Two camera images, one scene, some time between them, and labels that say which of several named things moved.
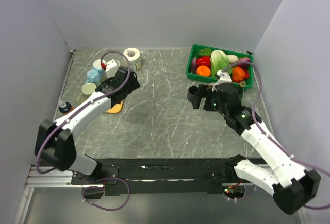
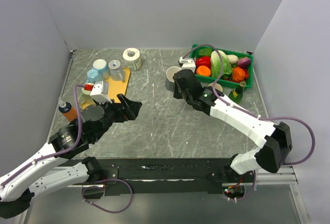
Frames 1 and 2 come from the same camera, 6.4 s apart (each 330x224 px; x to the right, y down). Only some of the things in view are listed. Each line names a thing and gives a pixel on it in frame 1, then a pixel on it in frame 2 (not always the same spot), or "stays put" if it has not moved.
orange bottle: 65,107 stays put
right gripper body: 221,108 to 178,94
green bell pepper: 205,52 stays put
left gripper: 133,85 to 130,111
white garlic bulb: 233,58 stays put
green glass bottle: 242,84 stays put
